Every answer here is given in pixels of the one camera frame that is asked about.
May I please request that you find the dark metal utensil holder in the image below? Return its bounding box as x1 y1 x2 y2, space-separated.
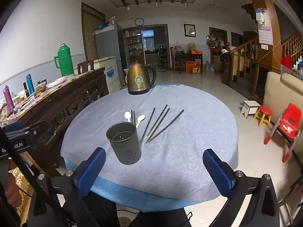
106 122 142 165

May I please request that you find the grey table cloth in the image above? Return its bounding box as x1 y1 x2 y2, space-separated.
60 84 239 204

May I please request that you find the white chest freezer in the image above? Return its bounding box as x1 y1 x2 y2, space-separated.
73 56 122 90

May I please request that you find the framed wall picture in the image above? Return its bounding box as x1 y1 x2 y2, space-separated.
184 24 196 37

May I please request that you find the small white stool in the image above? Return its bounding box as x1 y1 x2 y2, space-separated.
241 100 261 119

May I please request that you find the blue water bottle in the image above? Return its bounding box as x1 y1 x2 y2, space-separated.
26 74 35 94

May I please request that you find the dark wooden chair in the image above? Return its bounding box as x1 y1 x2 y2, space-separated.
77 59 94 74

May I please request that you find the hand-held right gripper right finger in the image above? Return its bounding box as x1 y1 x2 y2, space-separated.
202 148 281 227

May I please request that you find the green thermos jug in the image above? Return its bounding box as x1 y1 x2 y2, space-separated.
54 44 75 77

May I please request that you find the beige sofa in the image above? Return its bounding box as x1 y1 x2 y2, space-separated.
263 72 303 166

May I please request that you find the red and yellow stool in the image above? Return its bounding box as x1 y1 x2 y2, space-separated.
253 106 273 127

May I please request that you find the pink wall calendar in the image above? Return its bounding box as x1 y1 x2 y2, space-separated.
255 8 274 46

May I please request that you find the person's left hand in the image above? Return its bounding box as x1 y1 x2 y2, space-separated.
5 168 22 204

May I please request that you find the carved wooden sideboard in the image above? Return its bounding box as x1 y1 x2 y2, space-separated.
0 67 109 178

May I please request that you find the red plastic chair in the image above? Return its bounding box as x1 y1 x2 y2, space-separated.
264 103 303 163

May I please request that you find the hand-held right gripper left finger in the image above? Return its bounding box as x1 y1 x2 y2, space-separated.
28 147 107 227

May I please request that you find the metal kitchen rack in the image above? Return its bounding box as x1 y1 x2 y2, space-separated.
159 46 169 68

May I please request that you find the wooden stair railing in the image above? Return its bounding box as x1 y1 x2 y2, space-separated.
228 32 303 88

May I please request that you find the grey refrigerator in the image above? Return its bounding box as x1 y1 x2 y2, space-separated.
93 23 128 88

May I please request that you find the purple water bottle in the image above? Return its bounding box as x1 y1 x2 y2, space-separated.
3 86 15 112

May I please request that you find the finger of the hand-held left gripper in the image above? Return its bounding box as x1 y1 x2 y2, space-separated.
22 120 51 147
4 121 24 134

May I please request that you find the bronze electric kettle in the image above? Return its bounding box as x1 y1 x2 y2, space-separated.
124 60 157 95

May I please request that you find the pile of snack packets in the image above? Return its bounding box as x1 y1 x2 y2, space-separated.
0 76 71 123

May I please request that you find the brown wooden door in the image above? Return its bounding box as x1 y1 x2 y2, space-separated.
81 2 106 62

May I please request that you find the dark wooden dining table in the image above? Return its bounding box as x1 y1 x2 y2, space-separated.
174 51 204 75

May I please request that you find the shelf with bottles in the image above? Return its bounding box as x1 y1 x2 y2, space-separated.
124 28 145 63

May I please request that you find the black cable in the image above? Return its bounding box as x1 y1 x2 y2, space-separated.
0 130 74 227

